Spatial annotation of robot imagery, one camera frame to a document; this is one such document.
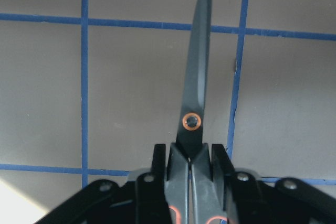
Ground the brown paper table mat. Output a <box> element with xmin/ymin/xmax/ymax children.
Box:
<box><xmin>1</xmin><ymin>0</ymin><xmax>335</xmax><ymax>223</ymax></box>

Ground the black scissors orange pivot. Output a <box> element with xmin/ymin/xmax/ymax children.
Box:
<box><xmin>165</xmin><ymin>0</ymin><xmax>225</xmax><ymax>223</ymax></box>

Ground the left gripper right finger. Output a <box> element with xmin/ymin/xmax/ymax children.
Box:
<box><xmin>212</xmin><ymin>144</ymin><xmax>335</xmax><ymax>223</ymax></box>

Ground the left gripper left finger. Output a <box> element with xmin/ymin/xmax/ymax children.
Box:
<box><xmin>38</xmin><ymin>144</ymin><xmax>171</xmax><ymax>223</ymax></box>

